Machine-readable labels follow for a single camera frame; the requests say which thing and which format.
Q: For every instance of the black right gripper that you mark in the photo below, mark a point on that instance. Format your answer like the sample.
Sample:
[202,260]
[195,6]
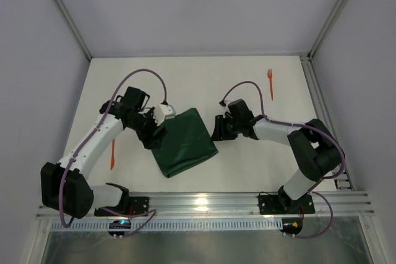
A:
[224,128]

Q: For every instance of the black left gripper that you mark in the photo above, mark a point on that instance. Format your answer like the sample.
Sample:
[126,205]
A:
[153,134]

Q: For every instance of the green cloth napkin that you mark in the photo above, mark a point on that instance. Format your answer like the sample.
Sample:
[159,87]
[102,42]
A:
[186,144]

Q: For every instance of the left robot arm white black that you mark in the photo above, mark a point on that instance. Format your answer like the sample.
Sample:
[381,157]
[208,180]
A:
[64,184]

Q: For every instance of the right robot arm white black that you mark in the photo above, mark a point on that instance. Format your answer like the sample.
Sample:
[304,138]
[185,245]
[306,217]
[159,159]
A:
[315,150]

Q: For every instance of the orange plastic knife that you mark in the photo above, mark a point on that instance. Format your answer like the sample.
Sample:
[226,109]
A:
[112,164]

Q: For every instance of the orange plastic fork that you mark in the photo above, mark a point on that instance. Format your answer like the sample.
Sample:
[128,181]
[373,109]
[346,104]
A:
[270,78]

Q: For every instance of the left black controller board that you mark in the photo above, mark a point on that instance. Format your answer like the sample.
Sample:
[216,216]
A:
[119,228]

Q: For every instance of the black controller board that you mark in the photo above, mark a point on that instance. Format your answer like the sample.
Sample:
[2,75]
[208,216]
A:
[291,227]
[119,228]

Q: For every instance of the right black controller board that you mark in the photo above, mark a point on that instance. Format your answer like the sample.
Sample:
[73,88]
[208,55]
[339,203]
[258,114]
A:
[291,227]

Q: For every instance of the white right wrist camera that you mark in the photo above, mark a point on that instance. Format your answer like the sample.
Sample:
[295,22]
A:
[224,103]

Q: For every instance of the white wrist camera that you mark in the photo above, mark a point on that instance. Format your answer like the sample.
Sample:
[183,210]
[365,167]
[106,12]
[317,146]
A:
[163,112]
[224,103]

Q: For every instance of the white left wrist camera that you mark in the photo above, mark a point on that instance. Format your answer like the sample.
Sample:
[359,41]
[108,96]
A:
[163,112]

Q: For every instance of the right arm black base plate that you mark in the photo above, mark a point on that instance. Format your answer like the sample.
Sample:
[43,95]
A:
[274,204]

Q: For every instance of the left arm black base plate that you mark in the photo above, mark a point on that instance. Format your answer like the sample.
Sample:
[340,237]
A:
[139,206]

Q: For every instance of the slotted grey cable duct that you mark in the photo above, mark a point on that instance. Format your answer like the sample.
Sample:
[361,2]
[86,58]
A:
[157,224]

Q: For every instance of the aluminium frame rail right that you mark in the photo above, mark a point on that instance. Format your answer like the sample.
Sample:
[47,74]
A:
[342,180]

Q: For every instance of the aluminium frame post left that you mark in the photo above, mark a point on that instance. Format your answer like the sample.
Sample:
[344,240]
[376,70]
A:
[65,14]

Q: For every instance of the aluminium frame post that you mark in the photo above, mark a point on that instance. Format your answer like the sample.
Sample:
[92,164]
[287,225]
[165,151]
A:
[329,22]
[65,14]

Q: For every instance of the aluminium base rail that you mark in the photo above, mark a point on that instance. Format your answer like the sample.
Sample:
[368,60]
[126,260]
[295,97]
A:
[246,203]

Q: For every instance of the aluminium frame post right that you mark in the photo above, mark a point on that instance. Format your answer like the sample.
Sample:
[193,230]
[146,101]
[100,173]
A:
[329,22]

